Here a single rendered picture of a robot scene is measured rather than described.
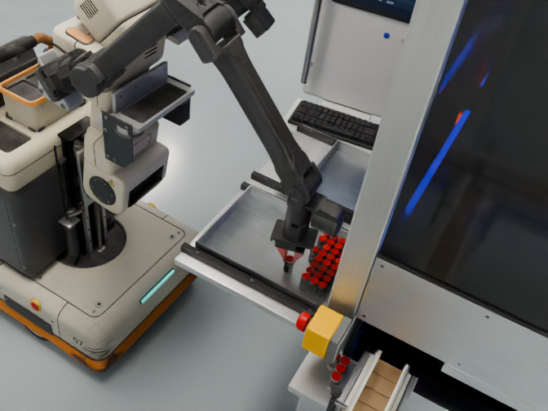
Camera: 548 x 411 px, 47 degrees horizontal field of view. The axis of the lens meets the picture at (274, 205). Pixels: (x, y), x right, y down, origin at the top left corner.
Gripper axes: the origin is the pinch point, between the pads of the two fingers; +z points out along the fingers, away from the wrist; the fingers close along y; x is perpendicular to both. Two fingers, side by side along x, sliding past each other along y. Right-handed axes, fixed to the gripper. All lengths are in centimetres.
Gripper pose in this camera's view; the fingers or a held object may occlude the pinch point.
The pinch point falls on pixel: (289, 259)
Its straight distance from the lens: 152.4
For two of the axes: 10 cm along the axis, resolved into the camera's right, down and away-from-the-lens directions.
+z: -1.2, 7.3, 6.8
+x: 2.5, -6.4, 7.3
